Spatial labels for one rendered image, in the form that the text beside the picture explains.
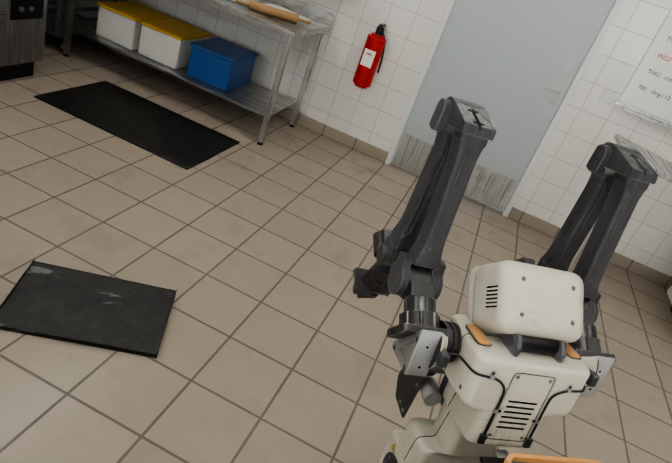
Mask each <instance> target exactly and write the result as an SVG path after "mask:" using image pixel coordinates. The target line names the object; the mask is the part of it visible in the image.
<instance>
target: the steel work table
mask: <svg viewBox="0 0 672 463"><path fill-rule="evenodd" d="M123 1H127V0H121V1H120V2H123ZM201 1H204V2H206V3H209V4H211V5H213V6H216V7H218V8H221V9H223V10H225V11H228V12H230V13H233V14H235V15H237V16H240V17H242V18H245V19H247V20H249V21H252V22H254V23H257V24H259V25H261V26H264V27H266V28H269V29H271V30H273V31H276V32H278V33H281V34H283V35H285V36H286V39H285V42H284V46H283V50H282V53H281V57H280V61H279V64H278V68H277V71H276V75H275V79H274V82H273V86H272V89H268V88H266V87H264V86H261V85H259V84H257V83H254V82H252V81H250V82H249V83H248V84H245V85H243V86H240V87H237V88H234V89H232V90H229V91H223V90H220V89H218V88H216V87H213V86H211V85H209V84H206V83H204V82H202V81H199V80H197V79H195V78H192V77H190V76H188V75H187V69H188V67H184V68H179V69H173V68H170V67H168V66H166V65H163V64H161V63H159V62H157V61H154V60H152V59H150V58H148V57H145V56H143V55H141V54H139V53H138V49H137V50H129V49H127V48H125V47H123V46H120V45H118V44H116V43H114V42H112V41H110V40H107V39H105V38H103V37H101V36H99V35H97V34H96V27H97V26H94V27H82V28H73V22H74V12H75V2H76V0H68V4H67V14H66V25H65V35H64V46H63V56H65V57H69V54H70V51H71V41H72V32H75V33H77V34H79V35H82V36H84V37H86V38H88V39H91V40H93V41H95V42H97V43H100V44H102V45H104V46H106V47H109V48H111V49H113V50H115V51H118V52H120V53H122V54H124V55H127V56H129V57H131V58H133V59H136V60H138V61H140V62H142V63H144V64H147V65H149V66H151V67H153V68H156V69H158V70H160V71H162V72H165V73H167V74H169V75H171V76H174V77H176V78H178V79H180V80H183V81H185V82H187V83H189V84H192V85H194V86H196V87H198V88H201V89H203V90H205V91H207V92H209V93H212V94H214V95H216V96H218V97H221V98H223V99H225V100H227V101H230V102H232V103H234V104H236V105H239V106H241V107H243V108H245V109H248V110H250V111H252V112H254V113H257V114H259V115H261V116H263V117H264V118H263V122H262V126H261V129H260V133H259V136H258V140H257V144H258V145H263V142H264V140H265V136H266V132H267V129H268V125H269V122H270V118H271V115H273V114H275V113H278V112H280V111H282V110H284V109H286V108H288V107H290V106H292V105H294V104H295V107H294V110H293V114H292V117H291V120H290V125H289V126H290V127H294V126H295V124H296V120H297V117H298V114H299V111H300V107H301V104H302V101H303V97H304V94H305V91H306V88H307V84H308V81H309V78H310V75H311V71H312V68H313V65H314V62H315V58H316V55H317V52H318V49H319V45H320V42H321V39H322V35H323V33H325V32H329V29H330V26H331V22H332V19H333V16H334V14H332V13H329V12H327V11H324V10H322V9H319V8H317V7H314V6H312V5H309V4H307V3H304V2H302V1H300V0H259V3H264V4H276V5H279V6H281V7H283V8H285V9H288V10H290V11H292V12H294V13H296V14H299V15H301V16H303V17H305V18H307V19H309V20H310V21H311V24H310V25H309V24H306V23H302V22H299V21H298V22H297V23H293V22H289V21H286V20H283V19H280V18H276V17H273V16H270V15H266V14H263V13H260V12H257V11H253V10H250V9H249V6H247V5H244V6H243V5H241V4H238V3H235V2H233V1H230V0H201ZM315 34H316V37H315V41H314V44H313V47H312V51H311V54H310V57H309V61H308V64H307V67H306V71H305V74H304V77H303V81H302V84H301V87H300V90H299V94H298V97H297V100H293V99H291V98H289V97H287V96H284V95H282V94H280V93H278V90H279V87H280V83H281V79H282V76H283V72H284V69H285V65H286V62H287V58H288V55H289V51H290V48H291V44H292V41H293V39H295V38H300V37H305V36H310V35H315Z"/></svg>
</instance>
